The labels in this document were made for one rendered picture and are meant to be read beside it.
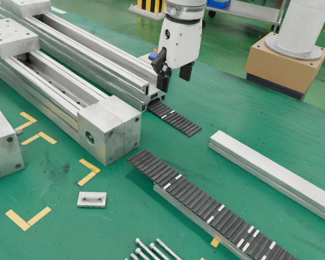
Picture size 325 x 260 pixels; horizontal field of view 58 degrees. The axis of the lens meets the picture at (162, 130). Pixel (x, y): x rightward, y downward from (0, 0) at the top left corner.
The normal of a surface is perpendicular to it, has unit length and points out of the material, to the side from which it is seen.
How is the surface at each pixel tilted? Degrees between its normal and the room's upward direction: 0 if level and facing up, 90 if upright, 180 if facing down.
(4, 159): 90
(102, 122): 0
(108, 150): 90
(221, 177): 0
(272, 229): 0
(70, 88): 90
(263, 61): 90
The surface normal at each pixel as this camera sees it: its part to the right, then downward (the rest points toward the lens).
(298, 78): -0.57, 0.47
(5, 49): 0.73, 0.48
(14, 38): 0.10, -0.77
